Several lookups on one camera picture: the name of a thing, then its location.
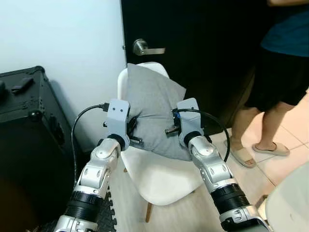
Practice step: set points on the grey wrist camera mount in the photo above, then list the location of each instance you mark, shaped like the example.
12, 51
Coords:
117, 121
189, 118

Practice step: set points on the white plastic chair wooden legs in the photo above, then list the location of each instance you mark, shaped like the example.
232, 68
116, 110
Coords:
159, 179

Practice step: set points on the white round table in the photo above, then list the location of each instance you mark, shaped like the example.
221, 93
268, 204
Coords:
289, 203

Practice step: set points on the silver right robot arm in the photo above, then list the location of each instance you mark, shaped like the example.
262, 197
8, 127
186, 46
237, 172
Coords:
212, 169

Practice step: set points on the grey square pillow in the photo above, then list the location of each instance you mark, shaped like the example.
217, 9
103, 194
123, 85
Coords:
152, 101

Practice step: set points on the dark door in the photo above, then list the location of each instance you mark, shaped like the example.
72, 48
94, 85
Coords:
207, 48

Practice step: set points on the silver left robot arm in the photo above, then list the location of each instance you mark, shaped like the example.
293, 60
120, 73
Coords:
96, 169

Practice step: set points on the black equipment case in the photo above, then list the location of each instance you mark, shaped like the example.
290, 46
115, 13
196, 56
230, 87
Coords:
24, 125

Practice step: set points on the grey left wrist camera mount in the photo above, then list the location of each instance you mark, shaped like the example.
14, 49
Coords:
117, 121

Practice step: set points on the person in black shorts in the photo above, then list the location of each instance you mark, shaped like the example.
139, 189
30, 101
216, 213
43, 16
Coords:
280, 72

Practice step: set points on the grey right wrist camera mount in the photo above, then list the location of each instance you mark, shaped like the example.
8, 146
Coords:
189, 118

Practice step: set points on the beige slipper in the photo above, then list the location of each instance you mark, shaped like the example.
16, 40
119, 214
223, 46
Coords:
273, 149
243, 155

